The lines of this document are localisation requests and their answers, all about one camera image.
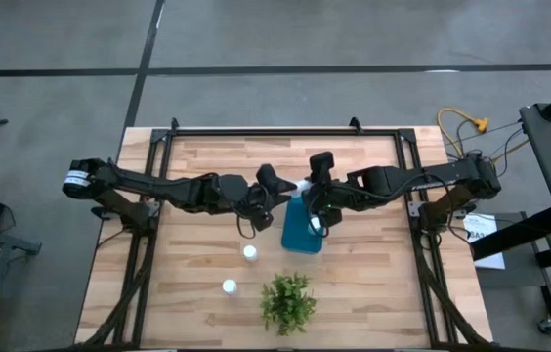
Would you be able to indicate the potted green artificial plant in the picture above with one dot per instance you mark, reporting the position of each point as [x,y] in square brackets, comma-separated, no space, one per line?
[287,303]

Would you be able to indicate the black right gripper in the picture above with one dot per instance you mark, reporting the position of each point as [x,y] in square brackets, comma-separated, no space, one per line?
[331,195]

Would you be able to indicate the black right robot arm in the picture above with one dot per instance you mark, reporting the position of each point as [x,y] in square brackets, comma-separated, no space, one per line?
[427,181]

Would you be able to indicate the teal plastic basket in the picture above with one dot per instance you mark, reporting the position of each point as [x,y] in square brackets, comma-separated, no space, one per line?
[297,234]

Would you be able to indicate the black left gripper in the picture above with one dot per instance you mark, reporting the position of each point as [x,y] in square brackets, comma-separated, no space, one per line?
[263,205]

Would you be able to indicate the white paper sheet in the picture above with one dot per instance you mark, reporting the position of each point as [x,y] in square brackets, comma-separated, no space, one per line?
[490,249]

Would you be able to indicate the black metal table frame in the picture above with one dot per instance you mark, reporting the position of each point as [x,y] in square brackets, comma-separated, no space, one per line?
[280,132]

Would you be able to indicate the black caster wheel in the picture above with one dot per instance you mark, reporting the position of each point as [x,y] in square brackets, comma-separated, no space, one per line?
[545,326]

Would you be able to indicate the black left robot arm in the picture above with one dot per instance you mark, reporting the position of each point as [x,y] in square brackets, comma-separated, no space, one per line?
[158,188]

